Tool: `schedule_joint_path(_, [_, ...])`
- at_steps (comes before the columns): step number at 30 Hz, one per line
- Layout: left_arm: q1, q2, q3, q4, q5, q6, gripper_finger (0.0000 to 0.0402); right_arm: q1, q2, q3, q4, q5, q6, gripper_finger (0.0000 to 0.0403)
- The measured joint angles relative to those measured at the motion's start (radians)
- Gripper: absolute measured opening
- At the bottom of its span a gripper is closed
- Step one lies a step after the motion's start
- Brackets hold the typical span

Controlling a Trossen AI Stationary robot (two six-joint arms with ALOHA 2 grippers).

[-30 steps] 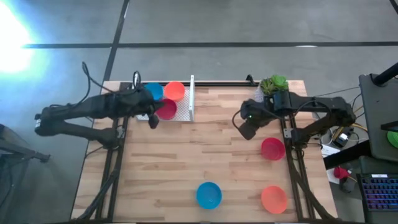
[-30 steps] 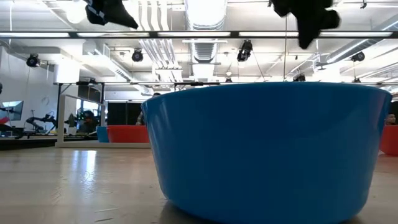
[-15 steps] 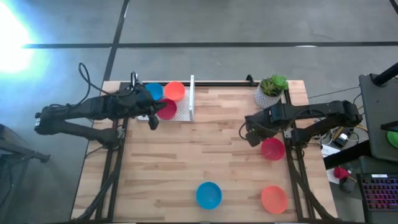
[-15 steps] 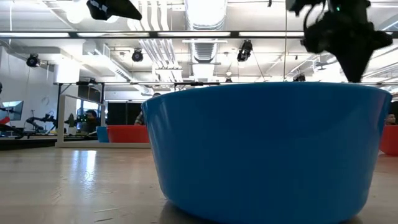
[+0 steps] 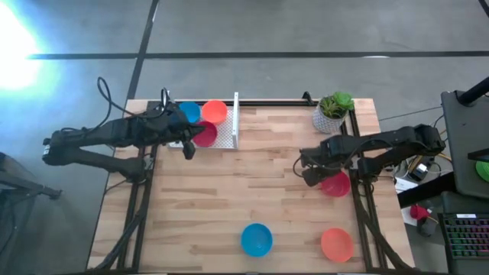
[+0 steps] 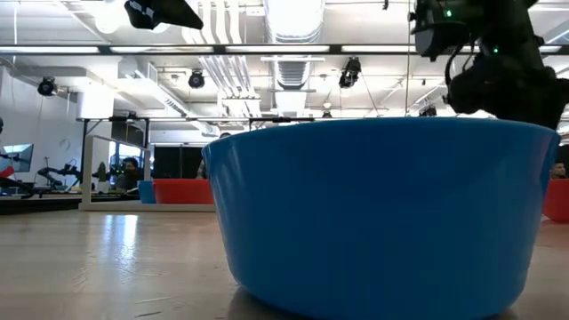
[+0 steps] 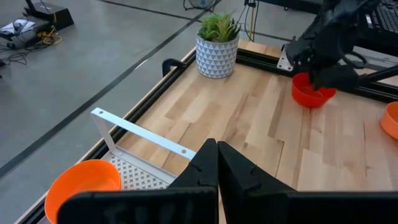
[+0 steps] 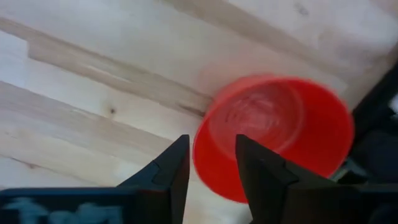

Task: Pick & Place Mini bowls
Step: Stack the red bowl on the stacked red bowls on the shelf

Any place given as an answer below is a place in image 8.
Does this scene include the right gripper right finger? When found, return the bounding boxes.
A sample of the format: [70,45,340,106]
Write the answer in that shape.
[234,134,398,224]

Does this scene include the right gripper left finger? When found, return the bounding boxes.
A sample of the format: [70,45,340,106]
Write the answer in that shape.
[0,134,191,224]

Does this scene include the red mini bowl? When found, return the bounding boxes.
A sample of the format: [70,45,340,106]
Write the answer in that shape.
[192,73,356,205]

